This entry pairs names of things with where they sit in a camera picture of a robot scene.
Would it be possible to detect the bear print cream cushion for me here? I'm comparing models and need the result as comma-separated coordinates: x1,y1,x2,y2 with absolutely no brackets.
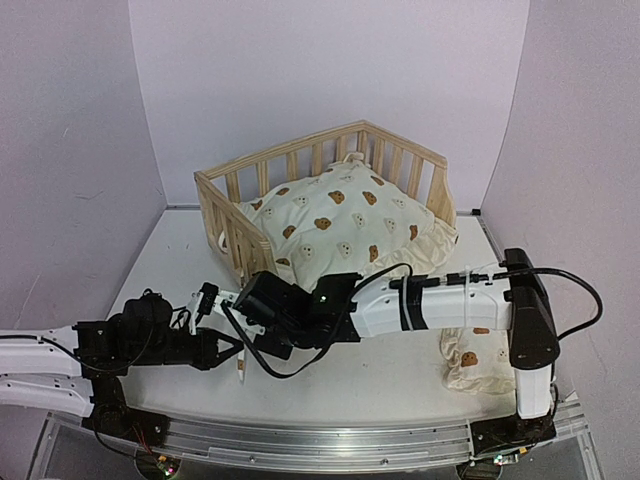
217,152,461,386

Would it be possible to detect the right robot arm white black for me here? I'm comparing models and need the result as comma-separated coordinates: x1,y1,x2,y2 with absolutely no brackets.
224,250,560,443

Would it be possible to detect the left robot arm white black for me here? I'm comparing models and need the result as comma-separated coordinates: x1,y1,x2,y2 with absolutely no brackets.
1,290,244,437

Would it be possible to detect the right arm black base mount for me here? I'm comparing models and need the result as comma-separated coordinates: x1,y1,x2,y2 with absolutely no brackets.
469,411,556,460

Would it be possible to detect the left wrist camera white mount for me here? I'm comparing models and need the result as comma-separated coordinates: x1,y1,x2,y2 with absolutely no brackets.
187,282,219,335

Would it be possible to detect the wooden pet bed frame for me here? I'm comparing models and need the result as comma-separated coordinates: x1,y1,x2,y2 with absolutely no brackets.
194,120,456,283

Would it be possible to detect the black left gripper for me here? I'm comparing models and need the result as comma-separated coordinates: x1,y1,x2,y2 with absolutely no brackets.
128,327,242,372

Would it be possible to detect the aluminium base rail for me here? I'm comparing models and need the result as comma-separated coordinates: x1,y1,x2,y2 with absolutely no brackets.
29,379,601,480

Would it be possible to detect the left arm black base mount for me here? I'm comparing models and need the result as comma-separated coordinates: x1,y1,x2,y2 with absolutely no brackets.
81,377,169,458

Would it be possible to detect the small bear print pillow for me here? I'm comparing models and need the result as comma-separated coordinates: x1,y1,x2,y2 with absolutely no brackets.
439,327,515,395

